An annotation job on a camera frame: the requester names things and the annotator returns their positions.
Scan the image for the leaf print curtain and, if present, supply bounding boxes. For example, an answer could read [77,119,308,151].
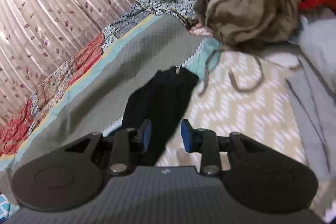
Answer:
[1,0,136,125]

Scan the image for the patterned quilt bedspread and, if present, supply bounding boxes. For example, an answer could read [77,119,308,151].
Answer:
[0,0,313,222]

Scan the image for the grey garment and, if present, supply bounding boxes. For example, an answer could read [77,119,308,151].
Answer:
[284,7,336,188]

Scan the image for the black pants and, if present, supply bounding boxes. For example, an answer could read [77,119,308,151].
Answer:
[121,67,199,166]

